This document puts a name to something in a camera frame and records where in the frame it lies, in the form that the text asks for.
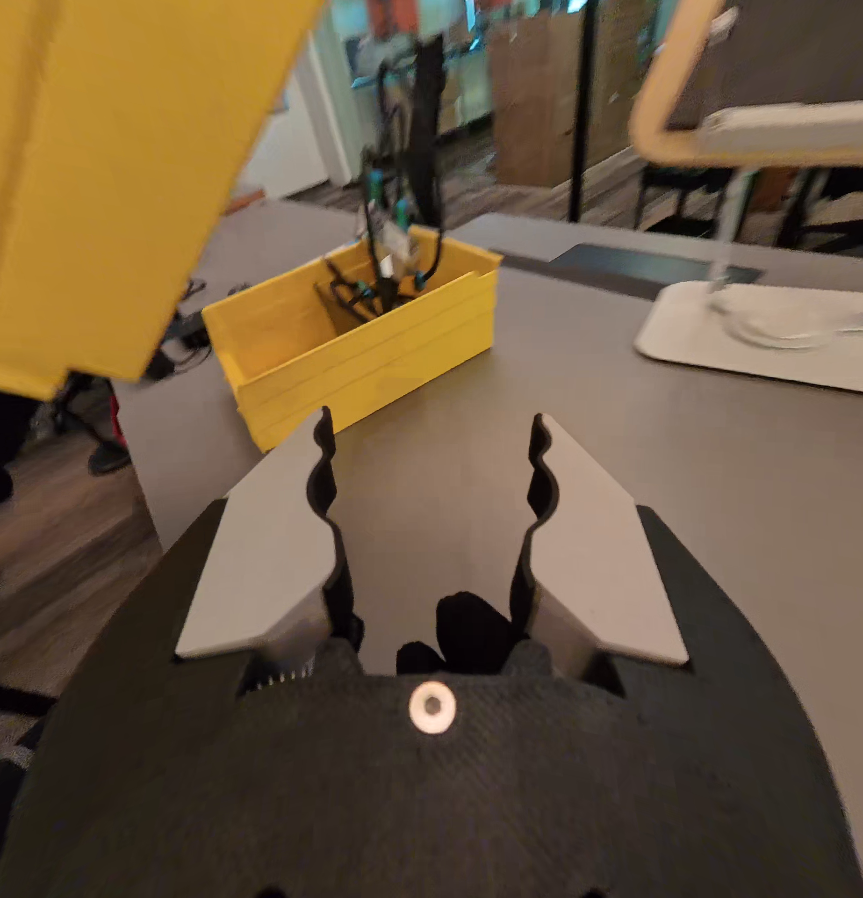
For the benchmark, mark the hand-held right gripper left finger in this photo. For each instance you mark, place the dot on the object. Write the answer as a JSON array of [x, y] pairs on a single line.
[[263, 561]]

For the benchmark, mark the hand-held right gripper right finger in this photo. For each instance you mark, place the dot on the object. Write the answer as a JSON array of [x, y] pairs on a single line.
[[600, 561]]

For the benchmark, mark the yellow plastic bin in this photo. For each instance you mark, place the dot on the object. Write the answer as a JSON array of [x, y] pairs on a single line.
[[123, 175], [375, 365]]

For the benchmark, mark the white desk stand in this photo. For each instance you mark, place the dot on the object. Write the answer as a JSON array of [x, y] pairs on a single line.
[[719, 330]]

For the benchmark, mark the person's black-clothed body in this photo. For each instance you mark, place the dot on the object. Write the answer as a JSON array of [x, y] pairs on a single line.
[[7, 449]]

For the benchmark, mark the black stand pole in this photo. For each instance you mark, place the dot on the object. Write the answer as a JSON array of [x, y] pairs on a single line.
[[584, 105]]

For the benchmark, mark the brown cardboard box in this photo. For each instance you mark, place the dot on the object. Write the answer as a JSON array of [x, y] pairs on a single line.
[[544, 105]]

